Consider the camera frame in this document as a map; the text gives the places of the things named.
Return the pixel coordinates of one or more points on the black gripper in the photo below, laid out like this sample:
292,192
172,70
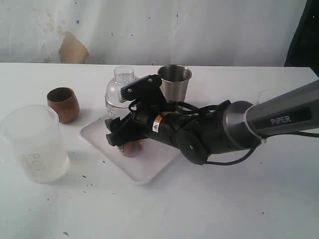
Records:
149,117

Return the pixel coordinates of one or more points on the clear dome lid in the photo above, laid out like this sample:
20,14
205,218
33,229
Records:
123,75

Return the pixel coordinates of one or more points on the brown wooden cup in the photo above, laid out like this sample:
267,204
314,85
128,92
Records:
64,102

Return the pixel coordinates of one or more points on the stainless steel cup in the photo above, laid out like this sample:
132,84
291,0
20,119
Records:
175,79

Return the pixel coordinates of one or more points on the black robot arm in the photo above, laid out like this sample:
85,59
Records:
201,132

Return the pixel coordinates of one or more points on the white rectangular tray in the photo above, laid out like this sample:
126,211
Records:
141,169

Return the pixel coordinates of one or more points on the translucent plastic POT container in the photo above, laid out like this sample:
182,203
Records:
33,132

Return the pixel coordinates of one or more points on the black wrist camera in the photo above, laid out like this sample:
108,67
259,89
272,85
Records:
137,89

